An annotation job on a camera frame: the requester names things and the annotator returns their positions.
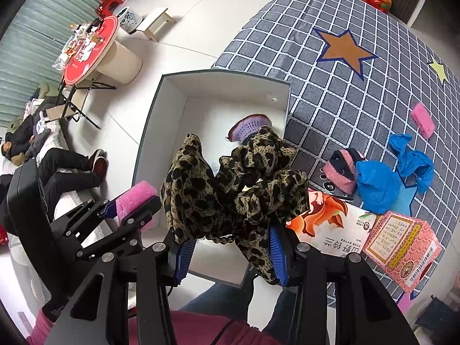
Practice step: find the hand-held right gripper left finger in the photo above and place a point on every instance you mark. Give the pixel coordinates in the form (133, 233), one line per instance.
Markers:
(183, 260)

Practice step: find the person's left forearm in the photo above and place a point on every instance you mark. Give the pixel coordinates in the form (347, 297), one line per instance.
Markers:
(39, 330)

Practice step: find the person's maroon sweater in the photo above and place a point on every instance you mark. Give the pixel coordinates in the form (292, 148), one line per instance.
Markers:
(205, 330)

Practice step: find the small wooden stool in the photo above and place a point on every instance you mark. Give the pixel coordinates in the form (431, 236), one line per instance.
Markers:
(158, 23)

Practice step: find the blue fabric scrunchie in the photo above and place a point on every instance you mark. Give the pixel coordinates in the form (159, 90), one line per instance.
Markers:
(379, 185)
(413, 158)

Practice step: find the black frame folding chair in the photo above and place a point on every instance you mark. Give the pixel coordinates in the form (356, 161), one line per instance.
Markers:
(77, 102)

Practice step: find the round red table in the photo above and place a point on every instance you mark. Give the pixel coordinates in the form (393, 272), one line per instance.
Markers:
(91, 48)

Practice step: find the white printed bucket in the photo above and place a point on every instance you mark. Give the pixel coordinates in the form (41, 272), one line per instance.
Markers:
(127, 17)

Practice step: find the pink black plush accessory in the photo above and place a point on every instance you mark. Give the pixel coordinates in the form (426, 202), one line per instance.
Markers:
(343, 176)

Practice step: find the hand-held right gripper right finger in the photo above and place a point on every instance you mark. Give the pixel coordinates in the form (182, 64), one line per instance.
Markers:
(277, 257)

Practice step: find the pink patterned carton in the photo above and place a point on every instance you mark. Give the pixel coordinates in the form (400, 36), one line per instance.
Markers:
(395, 244)

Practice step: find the leopard print scrunchie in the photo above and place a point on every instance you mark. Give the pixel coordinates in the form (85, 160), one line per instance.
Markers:
(233, 194)

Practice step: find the white covered sofa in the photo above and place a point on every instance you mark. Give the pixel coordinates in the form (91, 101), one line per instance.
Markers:
(77, 196)

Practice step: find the grey box with white inside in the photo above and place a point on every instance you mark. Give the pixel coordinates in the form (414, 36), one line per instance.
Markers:
(201, 122)

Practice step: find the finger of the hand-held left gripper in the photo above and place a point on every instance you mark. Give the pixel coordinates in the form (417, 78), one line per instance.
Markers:
(143, 215)
(107, 210)

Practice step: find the purple hair clip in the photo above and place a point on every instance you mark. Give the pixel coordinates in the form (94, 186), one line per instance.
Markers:
(249, 126)

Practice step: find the grey checked star mat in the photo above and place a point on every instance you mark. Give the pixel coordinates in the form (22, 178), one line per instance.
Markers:
(323, 97)

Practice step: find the pink fluffy hair accessory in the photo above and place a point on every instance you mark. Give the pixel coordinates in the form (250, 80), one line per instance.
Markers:
(134, 196)

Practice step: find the clutter of small table items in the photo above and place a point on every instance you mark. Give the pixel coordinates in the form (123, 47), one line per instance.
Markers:
(81, 41)

